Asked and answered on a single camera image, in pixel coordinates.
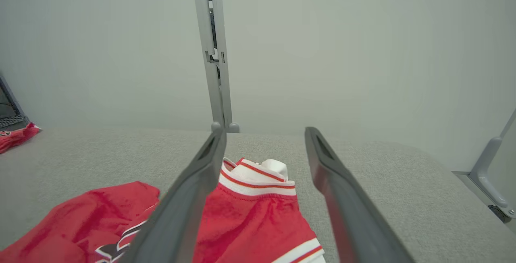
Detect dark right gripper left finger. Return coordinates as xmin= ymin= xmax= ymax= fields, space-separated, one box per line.
xmin=119 ymin=127 xmax=227 ymax=263

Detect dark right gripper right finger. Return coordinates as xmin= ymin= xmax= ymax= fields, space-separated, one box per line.
xmin=305 ymin=127 xmax=416 ymax=263

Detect red jersey with striped trim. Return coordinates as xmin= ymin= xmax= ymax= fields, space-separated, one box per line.
xmin=0 ymin=157 xmax=326 ymax=263

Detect red shorts with white stripe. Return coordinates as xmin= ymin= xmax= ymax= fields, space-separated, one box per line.
xmin=0 ymin=122 xmax=42 ymax=155

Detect dark mesh bin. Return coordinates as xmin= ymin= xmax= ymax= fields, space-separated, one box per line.
xmin=0 ymin=74 xmax=31 ymax=130

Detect grey bracket at right edge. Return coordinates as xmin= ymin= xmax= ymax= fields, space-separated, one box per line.
xmin=451 ymin=108 xmax=516 ymax=224

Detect grey partition post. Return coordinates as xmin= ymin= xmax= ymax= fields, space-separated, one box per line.
xmin=191 ymin=0 xmax=241 ymax=134

